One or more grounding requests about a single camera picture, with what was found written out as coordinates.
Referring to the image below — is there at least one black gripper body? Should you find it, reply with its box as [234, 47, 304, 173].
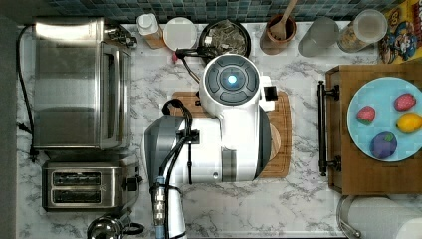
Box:
[175, 46, 218, 64]

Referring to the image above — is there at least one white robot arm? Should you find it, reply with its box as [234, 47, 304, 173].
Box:
[142, 54, 275, 239]

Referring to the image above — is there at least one dark bowl of tea bags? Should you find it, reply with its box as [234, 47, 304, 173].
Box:
[198, 20, 252, 63]

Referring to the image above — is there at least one red cup with white lid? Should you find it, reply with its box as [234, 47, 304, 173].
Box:
[163, 17, 197, 51]

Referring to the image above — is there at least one white-capped amber bottle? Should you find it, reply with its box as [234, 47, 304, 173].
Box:
[136, 13, 165, 49]

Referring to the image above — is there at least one wooden spoon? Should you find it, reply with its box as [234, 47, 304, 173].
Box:
[270, 0, 298, 41]

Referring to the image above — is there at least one brown ceramic utensil crock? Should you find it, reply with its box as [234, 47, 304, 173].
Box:
[260, 14, 297, 55]

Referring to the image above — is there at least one round wooden holder with peg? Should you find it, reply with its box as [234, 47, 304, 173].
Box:
[270, 124, 281, 159]

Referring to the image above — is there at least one frosted grey plastic tumbler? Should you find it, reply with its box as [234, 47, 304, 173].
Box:
[298, 17, 339, 57]

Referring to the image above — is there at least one stainless steel toaster oven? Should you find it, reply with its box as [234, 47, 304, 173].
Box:
[34, 17, 137, 150]

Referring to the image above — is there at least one bamboo cutting board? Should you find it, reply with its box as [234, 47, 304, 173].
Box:
[172, 91, 292, 178]

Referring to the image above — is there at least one clear jar of cereal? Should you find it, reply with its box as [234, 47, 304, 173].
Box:
[337, 9, 388, 53]

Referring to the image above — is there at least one pink toy strawberry lower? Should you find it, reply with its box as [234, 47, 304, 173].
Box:
[356, 106, 376, 124]

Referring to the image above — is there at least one pink toy strawberry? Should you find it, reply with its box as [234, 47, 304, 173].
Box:
[394, 94, 417, 112]
[356, 106, 376, 124]

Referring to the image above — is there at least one light blue plate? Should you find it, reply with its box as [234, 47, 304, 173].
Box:
[347, 77, 422, 162]

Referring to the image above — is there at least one stainless steel two-slot toaster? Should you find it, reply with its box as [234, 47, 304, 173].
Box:
[42, 161, 142, 211]

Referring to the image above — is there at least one wooden drawer box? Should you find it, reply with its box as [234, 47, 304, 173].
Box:
[324, 64, 422, 195]

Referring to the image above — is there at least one yellow cereal box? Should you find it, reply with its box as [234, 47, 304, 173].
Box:
[378, 0, 422, 64]

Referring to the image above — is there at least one steel kettle with lid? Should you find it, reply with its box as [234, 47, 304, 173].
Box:
[87, 215, 144, 239]

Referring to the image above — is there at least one purple toy plum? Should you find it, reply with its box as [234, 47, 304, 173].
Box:
[369, 131, 397, 159]

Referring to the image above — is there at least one pink toy strawberry upper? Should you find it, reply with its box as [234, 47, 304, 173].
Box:
[394, 94, 417, 112]

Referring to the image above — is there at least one yellow toy lemon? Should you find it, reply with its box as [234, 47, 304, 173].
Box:
[396, 113, 422, 133]

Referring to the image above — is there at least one white paper towel roll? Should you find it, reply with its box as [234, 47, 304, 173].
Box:
[346, 197, 422, 239]

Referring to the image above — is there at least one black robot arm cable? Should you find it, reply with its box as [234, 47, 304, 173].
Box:
[156, 98, 194, 239]

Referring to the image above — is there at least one black drawer handle bar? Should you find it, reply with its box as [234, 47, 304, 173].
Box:
[317, 81, 340, 176]

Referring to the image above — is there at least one black toaster oven power cord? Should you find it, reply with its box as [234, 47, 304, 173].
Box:
[15, 23, 40, 163]

